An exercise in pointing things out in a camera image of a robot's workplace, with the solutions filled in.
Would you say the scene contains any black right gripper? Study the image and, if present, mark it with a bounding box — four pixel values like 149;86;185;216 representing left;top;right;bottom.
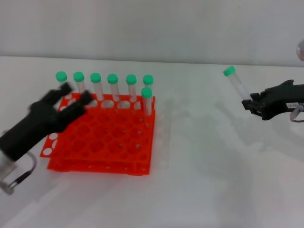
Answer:
241;80;304;121

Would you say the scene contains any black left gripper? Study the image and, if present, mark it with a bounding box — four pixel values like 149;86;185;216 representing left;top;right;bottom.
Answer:
0;82;94;162

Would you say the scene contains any clear test tube green cap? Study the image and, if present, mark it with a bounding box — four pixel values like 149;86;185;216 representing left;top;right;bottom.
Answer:
90;72;105;101
223;66;251;101
141;87;153;117
73;71;87;94
125;74;138;103
142;74;154;89
107;73;121;102
55;71;68;84

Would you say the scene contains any orange plastic test tube rack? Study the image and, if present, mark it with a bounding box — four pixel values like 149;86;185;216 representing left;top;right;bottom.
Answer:
39;92;156;176

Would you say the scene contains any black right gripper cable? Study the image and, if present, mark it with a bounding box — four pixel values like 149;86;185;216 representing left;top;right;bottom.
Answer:
289;103;304;123

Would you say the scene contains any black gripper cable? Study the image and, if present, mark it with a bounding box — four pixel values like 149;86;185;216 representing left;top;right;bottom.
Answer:
289;103;304;123
6;152;38;196

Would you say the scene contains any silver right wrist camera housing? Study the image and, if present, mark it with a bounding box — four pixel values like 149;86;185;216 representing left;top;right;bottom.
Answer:
296;39;304;61

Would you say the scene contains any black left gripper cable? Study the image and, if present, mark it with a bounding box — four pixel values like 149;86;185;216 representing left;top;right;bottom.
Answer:
6;152;38;196

